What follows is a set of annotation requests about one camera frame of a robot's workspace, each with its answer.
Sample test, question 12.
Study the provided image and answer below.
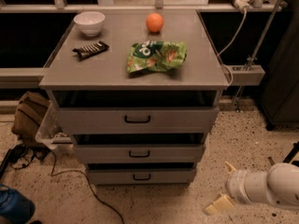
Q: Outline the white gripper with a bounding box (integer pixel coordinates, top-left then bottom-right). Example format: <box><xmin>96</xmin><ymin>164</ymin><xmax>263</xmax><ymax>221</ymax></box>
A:
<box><xmin>203</xmin><ymin>161</ymin><xmax>251</xmax><ymax>216</ymax></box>

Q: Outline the grey drawer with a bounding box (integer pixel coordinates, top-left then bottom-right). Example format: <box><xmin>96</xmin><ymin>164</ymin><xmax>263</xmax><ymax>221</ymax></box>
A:
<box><xmin>57</xmin><ymin>107</ymin><xmax>219</xmax><ymax>134</ymax></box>
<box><xmin>88</xmin><ymin>162</ymin><xmax>196</xmax><ymax>185</ymax></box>
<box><xmin>74</xmin><ymin>133</ymin><xmax>206</xmax><ymax>164</ymax></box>

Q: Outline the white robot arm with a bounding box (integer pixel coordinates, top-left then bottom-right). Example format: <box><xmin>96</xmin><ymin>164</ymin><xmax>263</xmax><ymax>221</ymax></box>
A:
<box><xmin>204</xmin><ymin>161</ymin><xmax>299</xmax><ymax>215</ymax></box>

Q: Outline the grey bottom drawer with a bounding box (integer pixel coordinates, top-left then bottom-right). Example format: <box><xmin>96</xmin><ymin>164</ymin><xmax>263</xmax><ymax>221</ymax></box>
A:
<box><xmin>88</xmin><ymin>162</ymin><xmax>196</xmax><ymax>185</ymax></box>

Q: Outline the grey drawer cabinet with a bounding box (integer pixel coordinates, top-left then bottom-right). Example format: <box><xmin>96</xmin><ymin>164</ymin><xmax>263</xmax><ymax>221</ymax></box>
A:
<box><xmin>38</xmin><ymin>8</ymin><xmax>230</xmax><ymax>185</ymax></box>

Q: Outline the grey top drawer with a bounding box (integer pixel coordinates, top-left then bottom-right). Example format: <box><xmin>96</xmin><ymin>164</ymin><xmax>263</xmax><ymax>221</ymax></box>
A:
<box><xmin>57</xmin><ymin>107</ymin><xmax>219</xmax><ymax>134</ymax></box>

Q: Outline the black wheeled stand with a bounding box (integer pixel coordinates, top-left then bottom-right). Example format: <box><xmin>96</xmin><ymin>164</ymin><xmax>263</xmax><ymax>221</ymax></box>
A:
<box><xmin>283</xmin><ymin>142</ymin><xmax>299</xmax><ymax>167</ymax></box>

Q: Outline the dark cabinet at right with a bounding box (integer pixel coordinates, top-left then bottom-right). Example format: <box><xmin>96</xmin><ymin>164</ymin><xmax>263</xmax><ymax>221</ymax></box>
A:
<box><xmin>258</xmin><ymin>0</ymin><xmax>299</xmax><ymax>131</ymax></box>

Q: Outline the metal tripod pole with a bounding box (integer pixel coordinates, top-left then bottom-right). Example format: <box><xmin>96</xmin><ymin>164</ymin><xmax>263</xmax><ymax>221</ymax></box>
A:
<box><xmin>229</xmin><ymin>0</ymin><xmax>282</xmax><ymax>111</ymax></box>

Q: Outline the green chip bag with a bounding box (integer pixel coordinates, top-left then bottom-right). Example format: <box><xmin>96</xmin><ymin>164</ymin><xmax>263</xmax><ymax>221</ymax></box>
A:
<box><xmin>127</xmin><ymin>40</ymin><xmax>187</xmax><ymax>73</ymax></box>

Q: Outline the orange fruit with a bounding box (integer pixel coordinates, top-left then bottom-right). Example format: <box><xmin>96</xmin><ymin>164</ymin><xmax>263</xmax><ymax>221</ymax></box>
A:
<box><xmin>146</xmin><ymin>13</ymin><xmax>164</xmax><ymax>33</ymax></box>

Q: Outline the clear plastic bin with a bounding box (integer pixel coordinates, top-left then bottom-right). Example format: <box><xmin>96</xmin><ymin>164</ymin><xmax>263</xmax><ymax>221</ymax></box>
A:
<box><xmin>36</xmin><ymin>105</ymin><xmax>73</xmax><ymax>154</ymax></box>

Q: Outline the dark chocolate bar wrapper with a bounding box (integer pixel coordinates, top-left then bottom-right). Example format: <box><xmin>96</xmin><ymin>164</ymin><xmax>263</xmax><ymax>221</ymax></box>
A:
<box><xmin>73</xmin><ymin>41</ymin><xmax>109</xmax><ymax>60</ymax></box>

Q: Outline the brown backpack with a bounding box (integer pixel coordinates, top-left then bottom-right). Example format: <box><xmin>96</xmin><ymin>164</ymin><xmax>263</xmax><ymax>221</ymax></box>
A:
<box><xmin>11</xmin><ymin>91</ymin><xmax>50</xmax><ymax>147</ymax></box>

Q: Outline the white ceramic bowl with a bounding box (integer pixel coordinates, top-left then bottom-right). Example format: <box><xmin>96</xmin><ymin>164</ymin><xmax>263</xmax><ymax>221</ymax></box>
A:
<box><xmin>74</xmin><ymin>11</ymin><xmax>106</xmax><ymax>36</ymax></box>

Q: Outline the blue water jug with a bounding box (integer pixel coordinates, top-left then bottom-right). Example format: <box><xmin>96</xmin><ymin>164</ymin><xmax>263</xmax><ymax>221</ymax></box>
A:
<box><xmin>0</xmin><ymin>184</ymin><xmax>36</xmax><ymax>224</ymax></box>

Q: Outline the white power cable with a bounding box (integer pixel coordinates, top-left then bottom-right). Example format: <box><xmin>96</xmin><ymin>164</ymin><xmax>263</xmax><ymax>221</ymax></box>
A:
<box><xmin>216</xmin><ymin>7</ymin><xmax>249</xmax><ymax>87</ymax></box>

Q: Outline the black floor cable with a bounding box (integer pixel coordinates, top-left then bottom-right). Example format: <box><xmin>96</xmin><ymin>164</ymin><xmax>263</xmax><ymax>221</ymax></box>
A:
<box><xmin>50</xmin><ymin>149</ymin><xmax>126</xmax><ymax>224</ymax></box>

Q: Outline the black cable bundle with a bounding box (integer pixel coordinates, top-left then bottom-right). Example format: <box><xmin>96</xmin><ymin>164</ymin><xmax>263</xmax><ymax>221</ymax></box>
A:
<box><xmin>0</xmin><ymin>143</ymin><xmax>52</xmax><ymax>180</ymax></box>

